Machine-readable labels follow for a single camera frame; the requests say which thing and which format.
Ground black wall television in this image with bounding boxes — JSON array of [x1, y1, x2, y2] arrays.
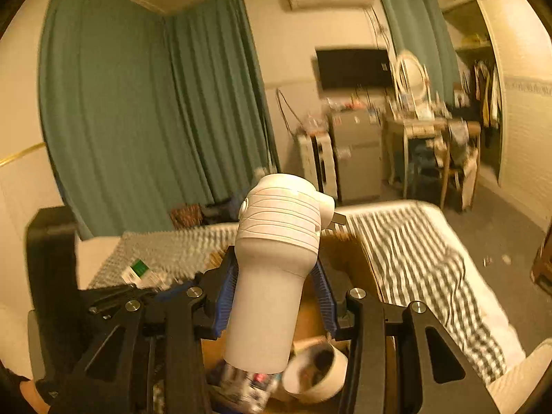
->
[[316, 48, 395, 92]]

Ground hanging clothes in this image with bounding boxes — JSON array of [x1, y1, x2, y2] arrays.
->
[[461, 62, 503, 139]]

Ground white blue tissue pack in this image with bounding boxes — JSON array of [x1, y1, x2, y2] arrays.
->
[[209, 362, 282, 414]]

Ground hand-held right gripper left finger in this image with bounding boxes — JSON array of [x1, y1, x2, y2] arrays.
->
[[49, 259, 240, 414]]

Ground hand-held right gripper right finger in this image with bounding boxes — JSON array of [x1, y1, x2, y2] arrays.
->
[[313, 262, 496, 414]]

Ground black bag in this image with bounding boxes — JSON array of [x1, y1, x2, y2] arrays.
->
[[203, 198, 242, 226]]

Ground wall cable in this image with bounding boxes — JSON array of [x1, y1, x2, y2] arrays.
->
[[276, 88, 303, 135]]

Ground narrow green curtain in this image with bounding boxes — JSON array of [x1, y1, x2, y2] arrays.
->
[[373, 0, 459, 104]]

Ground wooden chair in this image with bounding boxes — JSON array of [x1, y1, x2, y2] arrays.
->
[[440, 121, 482, 212]]

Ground white dressing table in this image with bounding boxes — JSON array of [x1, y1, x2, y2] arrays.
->
[[386, 116, 453, 198]]

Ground white suitcase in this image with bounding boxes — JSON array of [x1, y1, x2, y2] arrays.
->
[[297, 133, 339, 201]]

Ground white louvred wardrobe door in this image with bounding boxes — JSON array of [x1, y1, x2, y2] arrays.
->
[[479, 0, 552, 234]]

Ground silver mini fridge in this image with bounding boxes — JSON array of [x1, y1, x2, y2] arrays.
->
[[330, 112, 384, 203]]

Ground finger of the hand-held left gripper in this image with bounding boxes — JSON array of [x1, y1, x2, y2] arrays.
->
[[80, 297, 130, 328], [84, 280, 197, 302]]

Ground brown cardboard box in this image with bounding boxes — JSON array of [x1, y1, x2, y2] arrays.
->
[[200, 224, 397, 414]]

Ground white tape roll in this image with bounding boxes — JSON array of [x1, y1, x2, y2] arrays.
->
[[282, 345, 349, 405]]

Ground green white medicine box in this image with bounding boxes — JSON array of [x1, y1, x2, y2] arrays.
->
[[121, 259, 162, 289]]

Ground white oval vanity mirror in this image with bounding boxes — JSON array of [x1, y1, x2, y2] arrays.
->
[[394, 52, 431, 108]]

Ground patterned brown basket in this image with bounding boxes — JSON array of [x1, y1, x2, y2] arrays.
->
[[170, 205, 203, 230]]

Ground wide green curtain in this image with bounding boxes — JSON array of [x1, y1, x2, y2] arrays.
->
[[39, 0, 277, 239]]

